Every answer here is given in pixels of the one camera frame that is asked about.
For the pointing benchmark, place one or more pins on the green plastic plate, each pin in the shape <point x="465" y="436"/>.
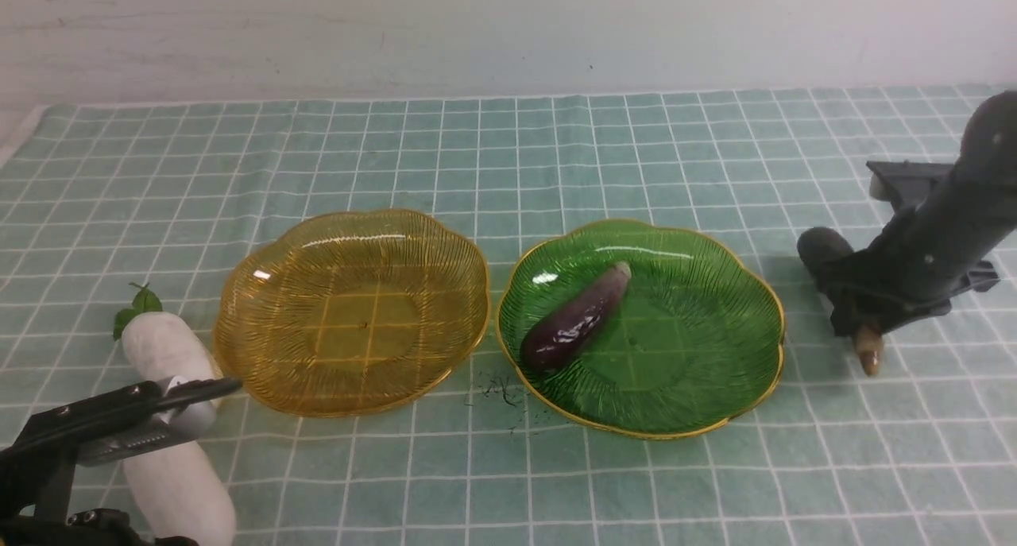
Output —
<point x="695" y="341"/>

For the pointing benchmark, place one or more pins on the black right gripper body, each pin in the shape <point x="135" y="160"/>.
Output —
<point x="935" y="247"/>

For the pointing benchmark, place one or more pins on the green checkered tablecloth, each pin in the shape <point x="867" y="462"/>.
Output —
<point x="556" y="156"/>

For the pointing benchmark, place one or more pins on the white radish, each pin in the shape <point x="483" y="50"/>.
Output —
<point x="158" y="343"/>
<point x="180" y="495"/>

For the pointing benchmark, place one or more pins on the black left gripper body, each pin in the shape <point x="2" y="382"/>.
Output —
<point x="36" y="489"/>

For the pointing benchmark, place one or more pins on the purple eggplant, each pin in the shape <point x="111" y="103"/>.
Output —
<point x="558" y="339"/>
<point x="820" y="249"/>

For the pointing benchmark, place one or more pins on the amber plastic plate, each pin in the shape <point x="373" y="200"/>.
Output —
<point x="352" y="312"/>

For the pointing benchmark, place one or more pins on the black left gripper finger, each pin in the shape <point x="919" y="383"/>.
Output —
<point x="113" y="413"/>

